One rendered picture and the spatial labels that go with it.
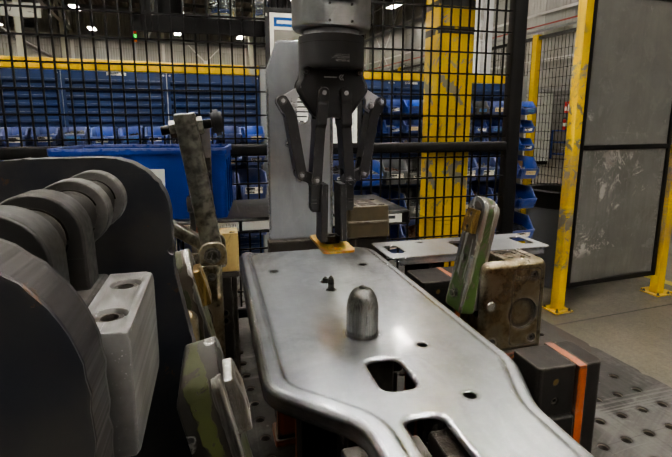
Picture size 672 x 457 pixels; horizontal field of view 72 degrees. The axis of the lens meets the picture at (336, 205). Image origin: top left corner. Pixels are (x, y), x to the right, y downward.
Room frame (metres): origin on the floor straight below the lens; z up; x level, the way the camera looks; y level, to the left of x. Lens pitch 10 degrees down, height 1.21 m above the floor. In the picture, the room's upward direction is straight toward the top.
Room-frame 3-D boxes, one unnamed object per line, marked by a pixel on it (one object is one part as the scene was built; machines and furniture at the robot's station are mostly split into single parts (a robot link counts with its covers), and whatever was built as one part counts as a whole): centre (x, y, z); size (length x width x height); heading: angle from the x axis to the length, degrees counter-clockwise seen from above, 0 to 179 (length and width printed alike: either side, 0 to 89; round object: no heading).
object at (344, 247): (0.56, 0.01, 1.06); 0.08 x 0.04 x 0.01; 15
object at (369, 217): (0.85, -0.05, 0.88); 0.08 x 0.08 x 0.36; 15
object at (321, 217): (0.55, 0.02, 1.10); 0.03 x 0.01 x 0.07; 15
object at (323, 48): (0.55, 0.01, 1.26); 0.08 x 0.07 x 0.09; 105
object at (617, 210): (3.02, -1.87, 1.00); 1.04 x 0.14 x 2.00; 109
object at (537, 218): (3.43, -1.67, 0.36); 0.50 x 0.50 x 0.73
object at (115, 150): (0.91, 0.36, 1.09); 0.30 x 0.17 x 0.13; 99
